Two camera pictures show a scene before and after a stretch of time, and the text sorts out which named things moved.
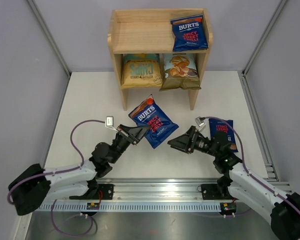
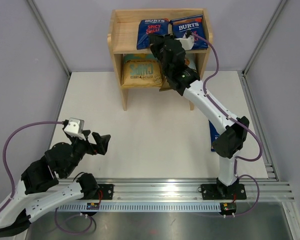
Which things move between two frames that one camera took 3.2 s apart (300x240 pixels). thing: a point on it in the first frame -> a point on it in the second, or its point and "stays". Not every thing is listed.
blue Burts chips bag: x=150 y=113 -> x=148 y=27
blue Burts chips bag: x=190 y=33 stays
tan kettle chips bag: x=141 y=70 stays
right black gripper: x=186 y=143 -> x=156 y=42
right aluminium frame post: x=245 y=70 stays
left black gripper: x=134 y=134 -> x=102 y=142
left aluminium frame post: x=48 y=33 stays
